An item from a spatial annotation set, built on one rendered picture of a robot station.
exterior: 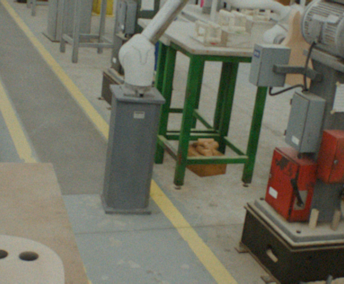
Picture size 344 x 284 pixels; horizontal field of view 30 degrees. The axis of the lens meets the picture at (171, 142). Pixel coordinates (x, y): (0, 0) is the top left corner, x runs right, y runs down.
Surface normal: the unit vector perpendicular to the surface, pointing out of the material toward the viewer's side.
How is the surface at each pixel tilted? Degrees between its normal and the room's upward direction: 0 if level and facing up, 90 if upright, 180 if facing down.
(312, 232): 8
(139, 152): 90
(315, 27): 90
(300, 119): 90
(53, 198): 0
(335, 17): 62
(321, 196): 90
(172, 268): 0
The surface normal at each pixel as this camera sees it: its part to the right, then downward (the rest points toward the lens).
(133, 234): 0.12, -0.94
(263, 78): 0.35, 0.35
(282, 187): -0.93, 0.00
